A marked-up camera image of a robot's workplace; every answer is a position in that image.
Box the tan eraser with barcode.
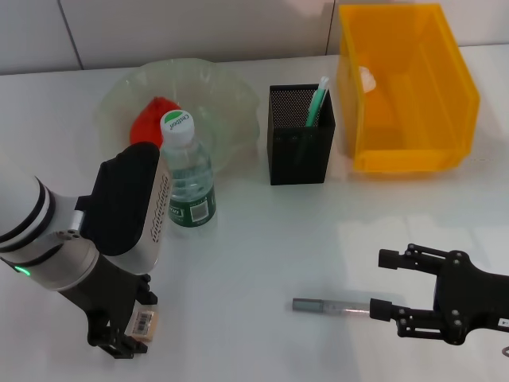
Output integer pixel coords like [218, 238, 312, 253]
[126, 308, 161, 343]

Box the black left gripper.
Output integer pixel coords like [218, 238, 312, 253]
[57, 254, 159, 361]

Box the black mesh pen holder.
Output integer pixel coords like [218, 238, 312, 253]
[266, 83, 337, 186]

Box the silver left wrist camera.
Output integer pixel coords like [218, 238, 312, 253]
[77, 142, 173, 275]

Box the grey marker pen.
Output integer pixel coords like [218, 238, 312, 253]
[292, 297, 373, 318]

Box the pale green glass fruit plate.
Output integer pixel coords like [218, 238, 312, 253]
[93, 58, 262, 192]

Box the white paper ball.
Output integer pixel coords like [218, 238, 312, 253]
[357, 65, 378, 93]

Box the green utility knife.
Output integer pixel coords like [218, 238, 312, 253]
[304, 76, 332, 129]

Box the red-orange fruit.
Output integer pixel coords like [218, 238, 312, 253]
[130, 96, 180, 146]

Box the yellow plastic bin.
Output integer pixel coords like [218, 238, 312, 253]
[336, 2, 481, 174]

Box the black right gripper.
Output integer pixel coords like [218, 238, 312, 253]
[369, 244, 509, 346]

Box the clear green-label water bottle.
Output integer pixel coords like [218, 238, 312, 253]
[158, 110, 218, 228]

